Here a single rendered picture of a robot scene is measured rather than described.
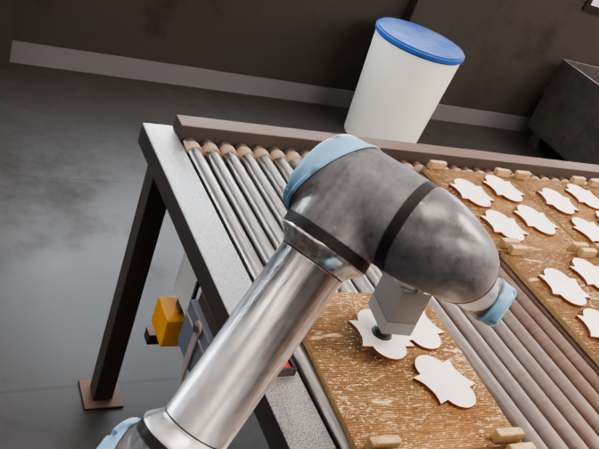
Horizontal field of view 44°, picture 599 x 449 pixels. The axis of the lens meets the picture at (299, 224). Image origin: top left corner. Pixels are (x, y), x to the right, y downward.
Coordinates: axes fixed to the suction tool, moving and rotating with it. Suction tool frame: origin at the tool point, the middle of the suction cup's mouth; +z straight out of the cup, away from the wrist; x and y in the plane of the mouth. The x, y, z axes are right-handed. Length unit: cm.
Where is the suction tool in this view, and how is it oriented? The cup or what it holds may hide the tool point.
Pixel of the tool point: (379, 337)
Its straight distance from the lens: 147.6
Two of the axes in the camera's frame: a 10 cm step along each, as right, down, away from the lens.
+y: -2.4, -5.8, 7.8
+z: -3.2, 8.0, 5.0
